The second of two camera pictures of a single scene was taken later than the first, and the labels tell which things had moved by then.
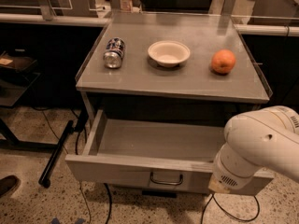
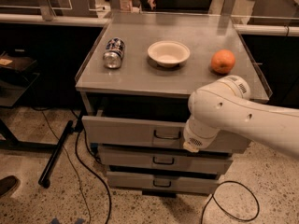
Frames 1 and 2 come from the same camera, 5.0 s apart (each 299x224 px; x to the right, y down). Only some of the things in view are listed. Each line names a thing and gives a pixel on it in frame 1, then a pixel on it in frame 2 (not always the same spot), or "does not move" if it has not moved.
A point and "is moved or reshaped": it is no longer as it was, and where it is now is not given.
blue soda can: (115, 48) does not move
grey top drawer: (154, 153) is moved or reshaped
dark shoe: (8, 185) does not move
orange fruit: (222, 61) does not move
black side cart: (18, 75) does not move
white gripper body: (224, 178) -> (196, 139)
